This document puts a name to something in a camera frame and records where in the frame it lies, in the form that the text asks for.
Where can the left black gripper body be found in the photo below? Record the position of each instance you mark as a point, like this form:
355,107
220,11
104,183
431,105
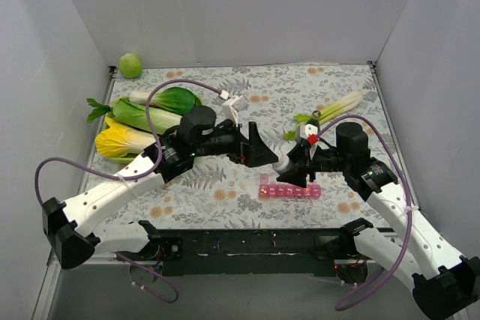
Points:
244,148

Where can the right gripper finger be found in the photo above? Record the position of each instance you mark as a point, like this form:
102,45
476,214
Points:
295,177
300,154

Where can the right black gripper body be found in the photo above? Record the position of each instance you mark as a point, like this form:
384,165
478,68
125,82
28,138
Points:
307,162

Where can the white pill bottle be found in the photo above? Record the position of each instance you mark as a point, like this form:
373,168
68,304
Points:
283,165

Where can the pink weekly pill organizer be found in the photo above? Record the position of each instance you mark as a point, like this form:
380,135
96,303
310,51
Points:
270,190

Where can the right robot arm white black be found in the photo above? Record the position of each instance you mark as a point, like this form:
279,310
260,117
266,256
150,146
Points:
441,279

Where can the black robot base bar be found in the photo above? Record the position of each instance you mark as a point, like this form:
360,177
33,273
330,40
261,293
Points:
320,252

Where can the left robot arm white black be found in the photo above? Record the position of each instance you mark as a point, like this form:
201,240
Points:
75,227

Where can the floral table mat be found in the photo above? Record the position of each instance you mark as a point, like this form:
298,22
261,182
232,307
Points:
218,194

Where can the bok choy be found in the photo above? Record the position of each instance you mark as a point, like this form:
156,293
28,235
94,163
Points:
176,100

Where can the green glass bottle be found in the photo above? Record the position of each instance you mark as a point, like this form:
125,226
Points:
315,118

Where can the celery stalk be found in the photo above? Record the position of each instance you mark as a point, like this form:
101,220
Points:
333,110

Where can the green napa cabbage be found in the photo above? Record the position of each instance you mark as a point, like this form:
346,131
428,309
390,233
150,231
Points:
134,115

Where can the yellow napa cabbage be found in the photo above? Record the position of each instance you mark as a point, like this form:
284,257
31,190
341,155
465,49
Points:
117,140

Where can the green plastic tray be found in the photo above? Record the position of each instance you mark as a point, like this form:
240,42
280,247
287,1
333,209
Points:
123,157

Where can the round green cabbage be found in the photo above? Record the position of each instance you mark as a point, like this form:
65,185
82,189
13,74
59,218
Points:
130,66

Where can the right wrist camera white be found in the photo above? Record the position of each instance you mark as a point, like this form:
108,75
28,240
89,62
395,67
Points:
306,135

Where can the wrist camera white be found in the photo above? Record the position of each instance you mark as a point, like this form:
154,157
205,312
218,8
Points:
233,106
306,135

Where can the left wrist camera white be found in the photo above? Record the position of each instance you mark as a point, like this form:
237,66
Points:
233,106

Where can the aluminium frame rail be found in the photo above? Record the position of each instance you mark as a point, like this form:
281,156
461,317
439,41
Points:
57,262

